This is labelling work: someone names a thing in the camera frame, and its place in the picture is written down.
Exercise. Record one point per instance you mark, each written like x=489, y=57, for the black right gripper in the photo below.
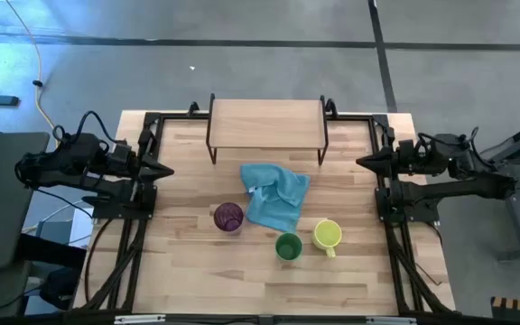
x=402, y=166

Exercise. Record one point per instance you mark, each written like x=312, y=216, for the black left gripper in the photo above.
x=134, y=171

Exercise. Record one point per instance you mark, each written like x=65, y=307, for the purple faceted plastic tumbler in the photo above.
x=228, y=217

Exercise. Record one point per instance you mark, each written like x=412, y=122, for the green plastic cup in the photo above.
x=288, y=247

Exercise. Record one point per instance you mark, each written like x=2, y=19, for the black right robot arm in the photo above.
x=458, y=187

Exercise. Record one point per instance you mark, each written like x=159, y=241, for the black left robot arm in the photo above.
x=84, y=185

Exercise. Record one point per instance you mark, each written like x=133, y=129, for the small wooden shelf table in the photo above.
x=264, y=124

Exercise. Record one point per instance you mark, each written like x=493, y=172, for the blue microfibre cloth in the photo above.
x=273, y=194

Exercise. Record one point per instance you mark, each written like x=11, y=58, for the grey desk panel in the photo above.
x=2, y=198

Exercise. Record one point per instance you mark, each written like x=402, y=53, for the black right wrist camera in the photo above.
x=407, y=148

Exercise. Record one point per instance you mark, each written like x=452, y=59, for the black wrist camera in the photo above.
x=120, y=153
x=407, y=148

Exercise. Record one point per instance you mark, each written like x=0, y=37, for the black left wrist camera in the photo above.
x=120, y=153

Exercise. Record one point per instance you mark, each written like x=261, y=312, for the black metal table frame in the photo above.
x=179, y=116

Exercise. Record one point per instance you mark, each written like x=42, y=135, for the silver metal bracket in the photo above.
x=391, y=320
x=138, y=319

